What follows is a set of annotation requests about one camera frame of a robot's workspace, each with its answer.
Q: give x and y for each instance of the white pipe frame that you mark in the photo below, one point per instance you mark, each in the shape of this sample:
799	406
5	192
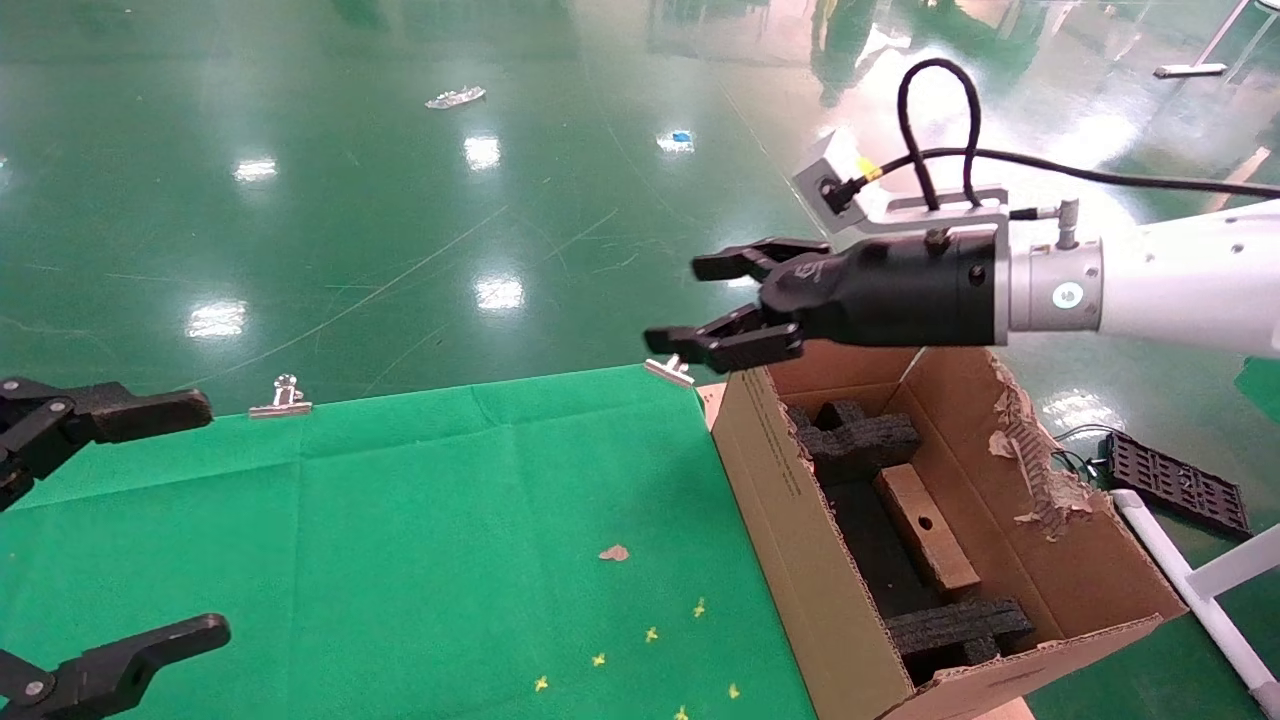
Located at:
1215	600

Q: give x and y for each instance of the grey bar on floor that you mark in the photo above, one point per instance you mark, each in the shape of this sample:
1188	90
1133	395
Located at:
1190	70

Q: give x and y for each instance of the large open cardboard carton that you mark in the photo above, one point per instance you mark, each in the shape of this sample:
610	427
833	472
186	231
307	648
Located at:
1080	580

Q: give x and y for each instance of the grey metal camera bracket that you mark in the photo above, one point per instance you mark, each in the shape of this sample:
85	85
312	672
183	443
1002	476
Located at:
950	215

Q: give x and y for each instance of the green sheet piece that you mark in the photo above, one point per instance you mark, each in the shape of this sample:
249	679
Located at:
1262	390

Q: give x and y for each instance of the black foam insert block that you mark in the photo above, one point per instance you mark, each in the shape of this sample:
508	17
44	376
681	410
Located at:
960	630
860	445

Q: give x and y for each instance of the green table cloth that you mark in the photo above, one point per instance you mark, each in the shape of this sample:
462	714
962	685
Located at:
350	540

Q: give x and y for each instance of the brown paper scrap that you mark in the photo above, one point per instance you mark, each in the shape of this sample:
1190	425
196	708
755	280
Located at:
614	553

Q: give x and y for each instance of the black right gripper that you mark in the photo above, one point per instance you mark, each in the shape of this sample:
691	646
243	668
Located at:
890	295

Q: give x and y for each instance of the black plastic grid panel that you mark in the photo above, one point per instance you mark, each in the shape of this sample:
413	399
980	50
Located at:
1180	485

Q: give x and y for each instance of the small brown cardboard box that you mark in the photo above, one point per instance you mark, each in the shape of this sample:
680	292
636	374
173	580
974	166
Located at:
930	540

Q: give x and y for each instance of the silver binder clip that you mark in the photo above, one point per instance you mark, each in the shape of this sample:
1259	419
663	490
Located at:
670	372
285	402

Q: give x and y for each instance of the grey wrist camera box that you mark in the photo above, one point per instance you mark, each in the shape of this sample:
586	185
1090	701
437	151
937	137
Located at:
820	170

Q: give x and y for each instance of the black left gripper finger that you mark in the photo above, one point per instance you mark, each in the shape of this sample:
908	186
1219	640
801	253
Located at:
110	675
120	412

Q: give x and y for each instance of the white floor litter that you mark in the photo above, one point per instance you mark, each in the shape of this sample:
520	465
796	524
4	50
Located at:
455	97

